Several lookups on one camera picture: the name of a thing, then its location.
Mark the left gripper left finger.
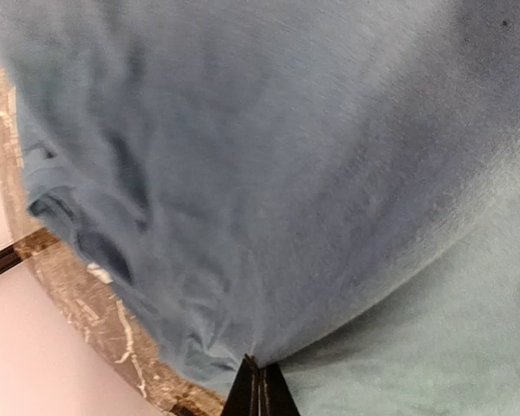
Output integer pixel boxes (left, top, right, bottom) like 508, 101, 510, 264
225, 354, 259, 416

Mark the blue t-shirt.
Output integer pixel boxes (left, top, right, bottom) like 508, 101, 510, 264
0, 1, 520, 415

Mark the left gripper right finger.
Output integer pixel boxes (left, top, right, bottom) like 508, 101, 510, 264
258, 365, 300, 416

